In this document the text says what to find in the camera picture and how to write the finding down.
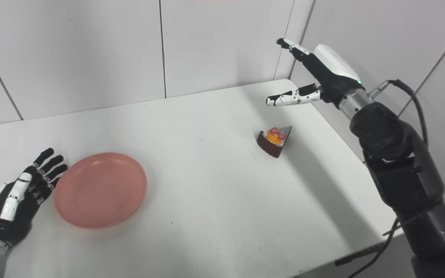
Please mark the pink round plate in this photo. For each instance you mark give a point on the pink round plate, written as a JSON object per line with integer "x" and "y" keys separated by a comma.
{"x": 101, "y": 191}

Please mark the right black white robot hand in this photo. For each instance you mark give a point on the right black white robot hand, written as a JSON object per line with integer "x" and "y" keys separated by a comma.
{"x": 330, "y": 75}

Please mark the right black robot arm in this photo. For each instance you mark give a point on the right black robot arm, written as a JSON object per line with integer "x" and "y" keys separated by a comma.
{"x": 404, "y": 170}

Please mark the chocolate cake slice with fruit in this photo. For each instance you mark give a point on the chocolate cake slice with fruit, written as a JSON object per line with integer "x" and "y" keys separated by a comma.
{"x": 273, "y": 141}

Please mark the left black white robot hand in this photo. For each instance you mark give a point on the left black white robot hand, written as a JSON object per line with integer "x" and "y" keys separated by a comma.
{"x": 17, "y": 208}

